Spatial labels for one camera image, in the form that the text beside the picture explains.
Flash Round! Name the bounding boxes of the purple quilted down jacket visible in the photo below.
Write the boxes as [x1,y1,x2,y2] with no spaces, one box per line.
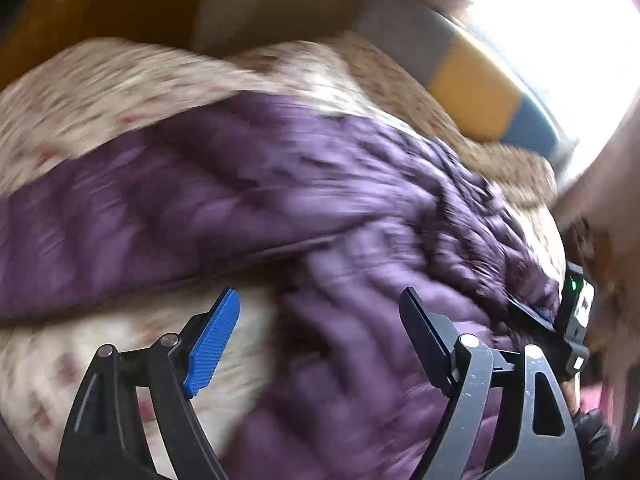
[1,92,560,479]

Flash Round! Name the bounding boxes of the grey yellow blue headboard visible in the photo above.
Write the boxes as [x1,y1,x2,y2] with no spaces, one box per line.
[354,0,570,160]

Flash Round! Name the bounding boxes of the floral cream bed quilt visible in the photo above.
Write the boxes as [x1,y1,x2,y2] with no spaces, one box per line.
[0,34,566,480]

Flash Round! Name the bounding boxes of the floral pillow at headboard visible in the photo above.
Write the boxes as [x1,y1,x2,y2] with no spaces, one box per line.
[228,32,556,208]

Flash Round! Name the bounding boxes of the bright window with frame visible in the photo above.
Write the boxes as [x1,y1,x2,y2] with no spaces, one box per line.
[456,0,639,188]

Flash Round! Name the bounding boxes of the black gloved right hand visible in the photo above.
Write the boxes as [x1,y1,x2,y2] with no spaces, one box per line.
[572,408,617,480]

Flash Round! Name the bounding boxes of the dark wooden wardrobe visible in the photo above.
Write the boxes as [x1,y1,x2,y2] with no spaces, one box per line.
[1,0,201,87]

